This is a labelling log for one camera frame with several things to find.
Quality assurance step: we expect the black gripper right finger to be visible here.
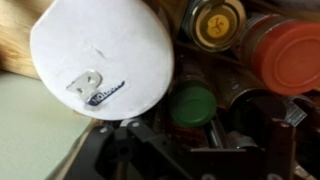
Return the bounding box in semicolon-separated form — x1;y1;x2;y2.
266;117;297;180

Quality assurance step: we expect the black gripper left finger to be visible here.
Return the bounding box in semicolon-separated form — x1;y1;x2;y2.
64;119;194;180

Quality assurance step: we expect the green lid spice bottle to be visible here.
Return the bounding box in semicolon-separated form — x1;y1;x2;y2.
168;78;218;128

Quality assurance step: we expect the wooden spice crate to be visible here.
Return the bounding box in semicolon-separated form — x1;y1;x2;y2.
0;0;58;80

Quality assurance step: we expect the tall black lid jar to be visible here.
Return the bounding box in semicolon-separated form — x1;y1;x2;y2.
228;88;289;141

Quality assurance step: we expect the red lid jar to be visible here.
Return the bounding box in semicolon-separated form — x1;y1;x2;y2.
239;14;320;97

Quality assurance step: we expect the salt canister white lid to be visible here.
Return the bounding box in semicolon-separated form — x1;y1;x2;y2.
29;0;175;122

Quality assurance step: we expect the gold lid glass jar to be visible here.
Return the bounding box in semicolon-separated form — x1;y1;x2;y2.
181;0;248;54

